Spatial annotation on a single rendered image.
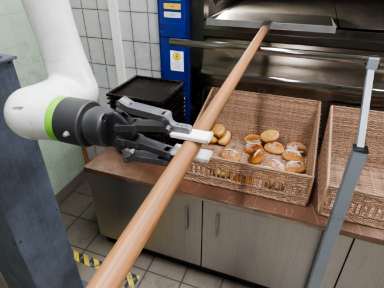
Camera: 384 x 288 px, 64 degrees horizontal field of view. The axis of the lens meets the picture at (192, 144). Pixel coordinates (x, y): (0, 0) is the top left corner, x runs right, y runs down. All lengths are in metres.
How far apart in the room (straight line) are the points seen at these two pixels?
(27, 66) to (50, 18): 1.20
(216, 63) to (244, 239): 0.86
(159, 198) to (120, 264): 0.10
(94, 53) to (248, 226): 1.29
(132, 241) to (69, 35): 0.50
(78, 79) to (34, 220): 0.68
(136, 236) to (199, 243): 1.19
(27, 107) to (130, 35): 1.19
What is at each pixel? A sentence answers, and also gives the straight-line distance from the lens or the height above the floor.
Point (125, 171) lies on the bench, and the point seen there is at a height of 0.58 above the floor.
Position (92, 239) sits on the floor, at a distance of 2.01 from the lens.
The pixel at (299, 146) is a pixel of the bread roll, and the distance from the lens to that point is 1.60.
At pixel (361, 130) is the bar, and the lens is 1.09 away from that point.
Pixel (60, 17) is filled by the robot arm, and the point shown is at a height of 1.34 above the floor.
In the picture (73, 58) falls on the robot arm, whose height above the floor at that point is 1.26.
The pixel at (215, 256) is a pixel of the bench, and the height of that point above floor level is 0.21.
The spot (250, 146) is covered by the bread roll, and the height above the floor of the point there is 0.64.
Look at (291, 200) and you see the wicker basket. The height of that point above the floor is 0.60.
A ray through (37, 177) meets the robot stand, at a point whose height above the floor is 0.78.
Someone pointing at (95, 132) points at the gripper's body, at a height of 1.18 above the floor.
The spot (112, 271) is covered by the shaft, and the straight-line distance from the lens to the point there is 0.35.
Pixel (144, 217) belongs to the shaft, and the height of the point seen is 1.18.
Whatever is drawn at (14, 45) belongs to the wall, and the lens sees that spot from 1.86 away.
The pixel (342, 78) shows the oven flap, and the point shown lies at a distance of 1.57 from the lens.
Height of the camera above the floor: 1.46
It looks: 32 degrees down
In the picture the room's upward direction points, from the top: straight up
